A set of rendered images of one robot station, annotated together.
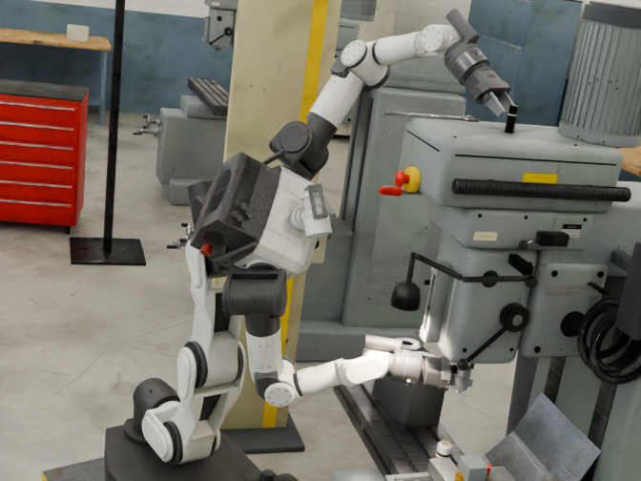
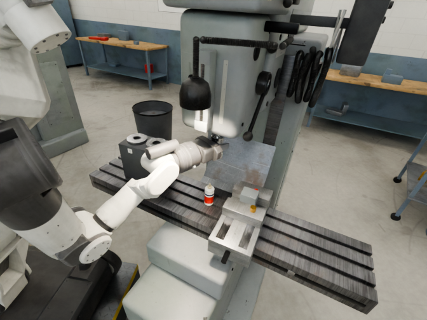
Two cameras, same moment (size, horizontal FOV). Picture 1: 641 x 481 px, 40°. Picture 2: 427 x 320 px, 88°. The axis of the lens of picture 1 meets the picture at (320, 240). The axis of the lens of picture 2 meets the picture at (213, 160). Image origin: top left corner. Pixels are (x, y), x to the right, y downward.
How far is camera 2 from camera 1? 1.79 m
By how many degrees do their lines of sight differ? 45
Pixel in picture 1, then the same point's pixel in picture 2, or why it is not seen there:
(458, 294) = (234, 75)
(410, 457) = (187, 205)
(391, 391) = (143, 171)
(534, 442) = (229, 157)
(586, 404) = (257, 126)
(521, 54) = not seen: hidden behind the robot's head
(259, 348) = (49, 234)
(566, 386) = not seen: hidden behind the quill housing
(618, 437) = (288, 136)
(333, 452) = (81, 198)
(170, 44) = not seen: outside the picture
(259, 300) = (7, 185)
